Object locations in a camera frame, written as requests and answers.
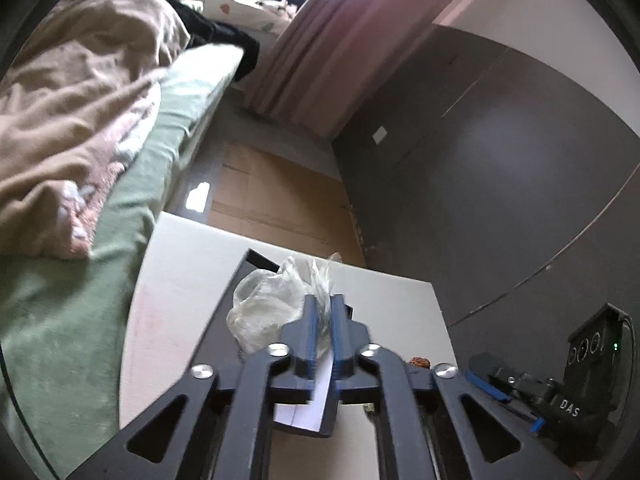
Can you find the beige blanket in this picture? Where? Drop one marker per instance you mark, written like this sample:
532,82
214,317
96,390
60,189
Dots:
75,110

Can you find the pink curtain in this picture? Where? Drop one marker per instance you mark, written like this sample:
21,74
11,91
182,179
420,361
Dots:
340,45

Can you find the clear plastic bag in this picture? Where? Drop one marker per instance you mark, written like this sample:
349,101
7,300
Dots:
265,305

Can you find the white paper card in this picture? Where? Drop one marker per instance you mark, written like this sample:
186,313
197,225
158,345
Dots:
300,412

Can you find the white wall outlet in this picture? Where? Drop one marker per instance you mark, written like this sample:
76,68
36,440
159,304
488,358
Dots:
380,135

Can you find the flat cardboard sheet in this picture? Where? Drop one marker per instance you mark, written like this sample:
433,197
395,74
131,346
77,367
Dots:
280,200

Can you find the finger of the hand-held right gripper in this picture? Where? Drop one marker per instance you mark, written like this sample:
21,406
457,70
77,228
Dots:
532,421
487,385

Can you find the leaf print cloth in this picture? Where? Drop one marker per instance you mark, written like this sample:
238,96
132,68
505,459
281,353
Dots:
245,12

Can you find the bed with green sheet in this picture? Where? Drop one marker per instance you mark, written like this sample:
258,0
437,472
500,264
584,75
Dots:
75,335

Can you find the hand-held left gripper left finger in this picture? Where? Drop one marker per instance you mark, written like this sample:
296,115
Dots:
310,332

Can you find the black jewelry box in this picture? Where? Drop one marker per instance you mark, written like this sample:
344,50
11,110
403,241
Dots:
220,330

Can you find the black clothing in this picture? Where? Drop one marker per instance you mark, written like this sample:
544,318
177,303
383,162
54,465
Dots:
220,35

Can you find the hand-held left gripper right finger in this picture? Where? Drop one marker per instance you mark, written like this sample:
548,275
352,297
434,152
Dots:
340,335

